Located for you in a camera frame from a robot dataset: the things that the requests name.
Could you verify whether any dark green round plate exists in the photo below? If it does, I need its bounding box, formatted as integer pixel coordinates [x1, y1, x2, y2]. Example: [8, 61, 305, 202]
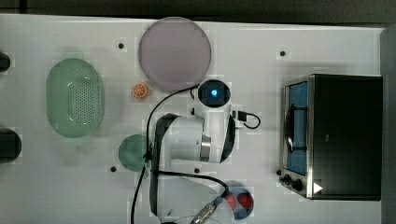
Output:
[119, 134, 148, 172]

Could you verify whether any green oval colander basket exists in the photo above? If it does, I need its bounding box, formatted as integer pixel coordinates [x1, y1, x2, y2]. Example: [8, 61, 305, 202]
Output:
[46, 58, 105, 138]

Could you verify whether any round grey-purple plate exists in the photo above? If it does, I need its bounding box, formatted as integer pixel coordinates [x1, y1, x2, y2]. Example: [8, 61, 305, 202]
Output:
[138, 17, 211, 91]

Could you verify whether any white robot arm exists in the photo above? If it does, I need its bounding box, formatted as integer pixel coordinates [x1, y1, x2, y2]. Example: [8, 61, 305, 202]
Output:
[149, 79, 236, 224]

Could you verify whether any orange slice toy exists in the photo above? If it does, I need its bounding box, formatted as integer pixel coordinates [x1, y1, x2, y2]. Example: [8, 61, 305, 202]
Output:
[131, 82, 149, 98]

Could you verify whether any black clamp upper left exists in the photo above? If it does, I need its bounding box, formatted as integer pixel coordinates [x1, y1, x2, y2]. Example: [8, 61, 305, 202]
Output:
[0, 52, 11, 72]

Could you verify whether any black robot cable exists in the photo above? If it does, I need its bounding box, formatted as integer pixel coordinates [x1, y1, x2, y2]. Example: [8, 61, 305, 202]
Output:
[130, 84, 231, 224]

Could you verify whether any blue bowl with red items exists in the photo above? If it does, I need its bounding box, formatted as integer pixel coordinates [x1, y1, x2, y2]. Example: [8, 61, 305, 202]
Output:
[224, 187, 254, 220]

